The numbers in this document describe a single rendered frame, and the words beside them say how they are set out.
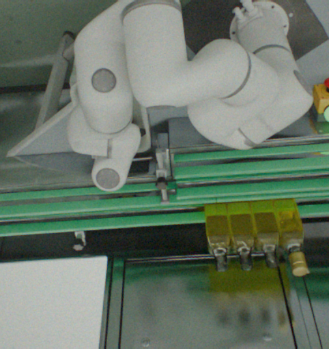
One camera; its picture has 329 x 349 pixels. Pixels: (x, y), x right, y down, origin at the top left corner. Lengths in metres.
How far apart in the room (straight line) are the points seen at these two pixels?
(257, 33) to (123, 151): 0.35
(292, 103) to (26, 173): 0.79
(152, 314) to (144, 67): 0.75
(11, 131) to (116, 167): 0.97
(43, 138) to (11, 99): 0.72
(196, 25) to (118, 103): 0.43
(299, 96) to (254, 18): 0.27
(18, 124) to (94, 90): 1.24
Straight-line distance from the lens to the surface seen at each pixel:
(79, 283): 1.34
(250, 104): 0.79
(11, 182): 1.39
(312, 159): 1.23
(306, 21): 1.16
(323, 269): 1.39
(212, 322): 1.24
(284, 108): 0.88
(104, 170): 1.02
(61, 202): 1.31
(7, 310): 1.36
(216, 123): 0.81
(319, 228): 1.48
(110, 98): 0.74
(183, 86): 0.65
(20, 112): 2.03
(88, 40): 0.77
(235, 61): 0.70
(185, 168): 1.20
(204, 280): 1.30
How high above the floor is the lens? 1.82
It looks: 47 degrees down
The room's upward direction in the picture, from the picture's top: 179 degrees clockwise
